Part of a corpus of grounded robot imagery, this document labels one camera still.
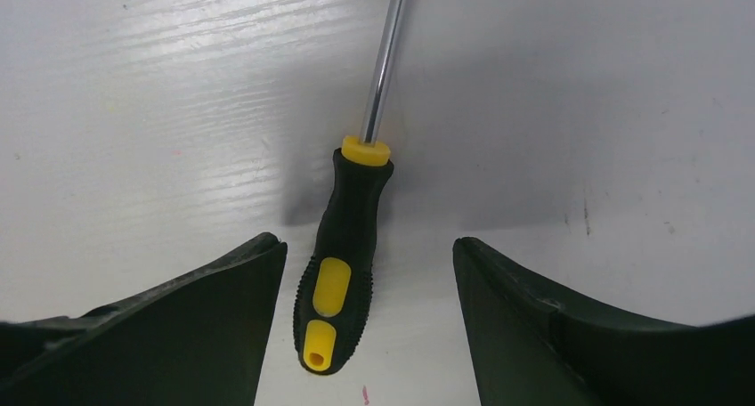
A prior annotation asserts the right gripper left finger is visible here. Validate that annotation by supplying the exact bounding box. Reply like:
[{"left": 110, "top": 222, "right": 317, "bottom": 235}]
[{"left": 1, "top": 232, "right": 288, "bottom": 405}]

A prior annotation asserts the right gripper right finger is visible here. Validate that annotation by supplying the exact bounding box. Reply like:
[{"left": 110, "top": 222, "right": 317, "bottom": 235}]
[{"left": 453, "top": 237, "right": 754, "bottom": 405}]

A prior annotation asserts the yellow black screwdriver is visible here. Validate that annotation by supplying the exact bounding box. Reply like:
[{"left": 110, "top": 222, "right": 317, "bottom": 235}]
[{"left": 293, "top": 0, "right": 406, "bottom": 376}]

